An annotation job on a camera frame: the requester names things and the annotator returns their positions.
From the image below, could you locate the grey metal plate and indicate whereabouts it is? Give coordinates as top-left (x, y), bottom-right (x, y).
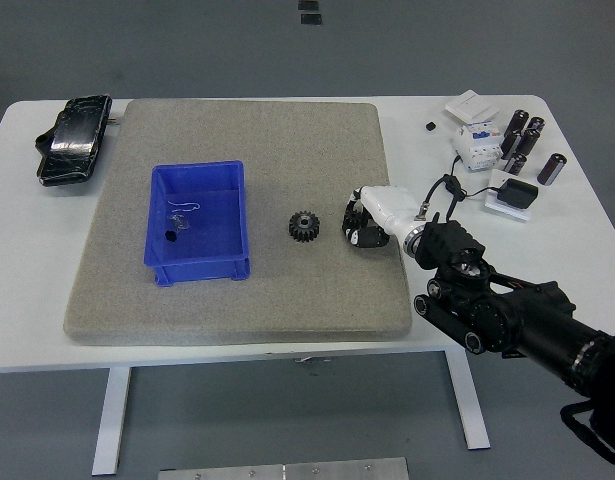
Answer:
top-left (157, 456), bottom-right (411, 480)

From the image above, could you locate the white socket plate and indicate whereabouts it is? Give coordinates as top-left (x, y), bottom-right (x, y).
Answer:
top-left (483, 168), bottom-right (533, 223)

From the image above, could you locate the black plastic tray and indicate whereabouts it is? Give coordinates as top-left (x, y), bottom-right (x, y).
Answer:
top-left (34, 93), bottom-right (113, 189)

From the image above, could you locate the white circuit breaker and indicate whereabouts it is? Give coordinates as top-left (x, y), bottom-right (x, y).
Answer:
top-left (452, 119), bottom-right (503, 174)

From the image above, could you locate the black adapter cord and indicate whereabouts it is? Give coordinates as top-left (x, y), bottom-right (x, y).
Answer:
top-left (449, 154), bottom-right (506, 201)

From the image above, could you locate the black steel gear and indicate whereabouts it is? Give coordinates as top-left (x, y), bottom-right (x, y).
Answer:
top-left (287, 209), bottom-right (321, 245)

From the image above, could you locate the blue plastic box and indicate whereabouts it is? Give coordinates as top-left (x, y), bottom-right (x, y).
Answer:
top-left (143, 159), bottom-right (252, 289)

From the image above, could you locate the black power adapter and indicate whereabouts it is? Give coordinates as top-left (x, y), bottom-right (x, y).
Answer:
top-left (496, 178), bottom-right (540, 210)

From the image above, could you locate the white wall switch plate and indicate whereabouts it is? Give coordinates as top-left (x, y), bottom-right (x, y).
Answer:
top-left (444, 88), bottom-right (501, 123)

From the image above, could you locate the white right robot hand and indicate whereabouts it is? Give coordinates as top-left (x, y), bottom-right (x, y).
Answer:
top-left (340, 184), bottom-right (421, 249)

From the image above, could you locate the white table leg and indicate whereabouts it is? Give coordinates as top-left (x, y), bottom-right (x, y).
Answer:
top-left (90, 367), bottom-right (133, 476)
top-left (439, 348), bottom-right (491, 450)

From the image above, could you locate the grey-brown foam mat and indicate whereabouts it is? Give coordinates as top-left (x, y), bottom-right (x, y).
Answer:
top-left (62, 98), bottom-right (414, 346)

